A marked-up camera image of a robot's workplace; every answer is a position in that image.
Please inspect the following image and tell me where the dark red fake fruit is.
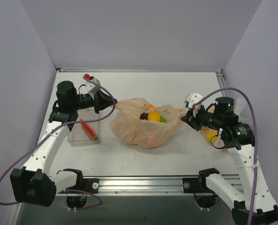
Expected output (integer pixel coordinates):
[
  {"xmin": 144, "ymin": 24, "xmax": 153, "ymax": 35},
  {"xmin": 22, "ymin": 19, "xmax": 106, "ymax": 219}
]
[{"xmin": 139, "ymin": 112, "xmax": 149, "ymax": 120}]

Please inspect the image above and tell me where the fake watermelon slice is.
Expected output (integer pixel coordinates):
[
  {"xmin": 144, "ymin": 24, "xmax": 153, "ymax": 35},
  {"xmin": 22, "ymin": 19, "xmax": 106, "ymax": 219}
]
[{"xmin": 80, "ymin": 123, "xmax": 98, "ymax": 140}]

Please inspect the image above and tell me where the green fake lime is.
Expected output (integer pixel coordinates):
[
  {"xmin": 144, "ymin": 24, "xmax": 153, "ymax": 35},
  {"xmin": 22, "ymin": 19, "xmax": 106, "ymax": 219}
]
[{"xmin": 160, "ymin": 116, "xmax": 167, "ymax": 123}]

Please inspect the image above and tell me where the orange plastic shopping bag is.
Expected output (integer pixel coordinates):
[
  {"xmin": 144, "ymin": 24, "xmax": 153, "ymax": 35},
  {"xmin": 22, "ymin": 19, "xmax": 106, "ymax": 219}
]
[{"xmin": 110, "ymin": 97, "xmax": 186, "ymax": 149}]

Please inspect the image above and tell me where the yellow fake lemon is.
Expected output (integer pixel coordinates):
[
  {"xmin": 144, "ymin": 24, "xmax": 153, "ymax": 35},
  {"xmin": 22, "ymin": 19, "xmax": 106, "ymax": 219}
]
[{"xmin": 148, "ymin": 111, "xmax": 161, "ymax": 122}]

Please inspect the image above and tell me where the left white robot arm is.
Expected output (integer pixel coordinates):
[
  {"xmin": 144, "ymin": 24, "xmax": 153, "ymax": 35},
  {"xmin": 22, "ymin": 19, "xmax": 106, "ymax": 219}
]
[{"xmin": 10, "ymin": 77, "xmax": 117, "ymax": 207}]

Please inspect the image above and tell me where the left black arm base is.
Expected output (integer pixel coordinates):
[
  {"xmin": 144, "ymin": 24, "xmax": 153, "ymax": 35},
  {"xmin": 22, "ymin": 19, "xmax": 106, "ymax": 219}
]
[{"xmin": 60, "ymin": 178, "xmax": 102, "ymax": 212}]

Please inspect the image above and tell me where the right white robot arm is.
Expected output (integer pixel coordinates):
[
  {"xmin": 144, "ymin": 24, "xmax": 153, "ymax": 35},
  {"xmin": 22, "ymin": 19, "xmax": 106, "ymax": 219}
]
[{"xmin": 181, "ymin": 93, "xmax": 278, "ymax": 225}]

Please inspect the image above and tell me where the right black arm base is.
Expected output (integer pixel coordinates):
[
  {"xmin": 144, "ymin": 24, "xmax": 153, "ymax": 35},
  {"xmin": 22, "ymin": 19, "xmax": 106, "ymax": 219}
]
[{"xmin": 182, "ymin": 177, "xmax": 221, "ymax": 211}]

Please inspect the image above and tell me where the clear bag of fruits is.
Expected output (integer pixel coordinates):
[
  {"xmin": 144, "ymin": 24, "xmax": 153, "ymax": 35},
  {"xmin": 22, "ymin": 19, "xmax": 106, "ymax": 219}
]
[{"xmin": 205, "ymin": 97, "xmax": 255, "ymax": 150}]

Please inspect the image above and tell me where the clear plastic fruit box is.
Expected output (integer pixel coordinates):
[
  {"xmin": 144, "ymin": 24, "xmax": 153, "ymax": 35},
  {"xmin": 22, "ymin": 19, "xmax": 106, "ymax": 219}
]
[{"xmin": 68, "ymin": 109, "xmax": 100, "ymax": 147}]

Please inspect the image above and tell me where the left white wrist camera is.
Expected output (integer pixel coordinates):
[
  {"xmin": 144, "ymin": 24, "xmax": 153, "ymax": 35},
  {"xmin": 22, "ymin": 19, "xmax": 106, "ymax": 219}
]
[{"xmin": 84, "ymin": 74, "xmax": 100, "ymax": 96}]

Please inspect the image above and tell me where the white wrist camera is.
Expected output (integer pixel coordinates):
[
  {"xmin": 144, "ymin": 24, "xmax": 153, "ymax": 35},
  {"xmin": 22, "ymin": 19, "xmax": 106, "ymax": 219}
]
[
  {"xmin": 84, "ymin": 74, "xmax": 100, "ymax": 96},
  {"xmin": 184, "ymin": 92, "xmax": 203, "ymax": 109}
]

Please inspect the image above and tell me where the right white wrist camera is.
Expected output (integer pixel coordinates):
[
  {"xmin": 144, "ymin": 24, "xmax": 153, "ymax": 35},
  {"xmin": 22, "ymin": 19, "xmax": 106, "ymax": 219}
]
[{"xmin": 184, "ymin": 92, "xmax": 203, "ymax": 109}]

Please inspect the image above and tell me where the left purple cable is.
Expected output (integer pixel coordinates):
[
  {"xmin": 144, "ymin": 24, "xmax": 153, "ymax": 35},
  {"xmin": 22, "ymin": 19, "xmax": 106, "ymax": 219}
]
[{"xmin": 0, "ymin": 78, "xmax": 117, "ymax": 209}]

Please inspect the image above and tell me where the purple cable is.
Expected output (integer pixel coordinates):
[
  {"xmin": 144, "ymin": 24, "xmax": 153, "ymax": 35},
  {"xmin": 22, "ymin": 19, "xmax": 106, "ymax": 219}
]
[
  {"xmin": 0, "ymin": 78, "xmax": 117, "ymax": 209},
  {"xmin": 192, "ymin": 88, "xmax": 259, "ymax": 225}
]

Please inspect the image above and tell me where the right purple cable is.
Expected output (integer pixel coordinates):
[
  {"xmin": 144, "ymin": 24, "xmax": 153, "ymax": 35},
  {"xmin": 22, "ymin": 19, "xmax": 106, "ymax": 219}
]
[{"xmin": 192, "ymin": 88, "xmax": 259, "ymax": 225}]

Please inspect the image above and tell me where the aluminium right side rail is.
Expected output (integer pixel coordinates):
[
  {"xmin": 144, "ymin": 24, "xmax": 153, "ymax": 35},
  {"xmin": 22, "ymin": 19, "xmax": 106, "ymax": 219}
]
[{"xmin": 216, "ymin": 69, "xmax": 229, "ymax": 97}]

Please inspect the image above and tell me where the aluminium rail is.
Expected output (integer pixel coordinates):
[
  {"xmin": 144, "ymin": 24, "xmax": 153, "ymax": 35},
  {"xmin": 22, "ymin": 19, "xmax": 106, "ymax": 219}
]
[
  {"xmin": 15, "ymin": 175, "xmax": 267, "ymax": 197},
  {"xmin": 216, "ymin": 69, "xmax": 229, "ymax": 97}
]

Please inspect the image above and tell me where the aluminium front rail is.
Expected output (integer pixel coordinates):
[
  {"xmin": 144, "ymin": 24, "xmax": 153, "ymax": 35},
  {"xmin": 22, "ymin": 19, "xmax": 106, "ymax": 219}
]
[{"xmin": 15, "ymin": 175, "xmax": 267, "ymax": 197}]

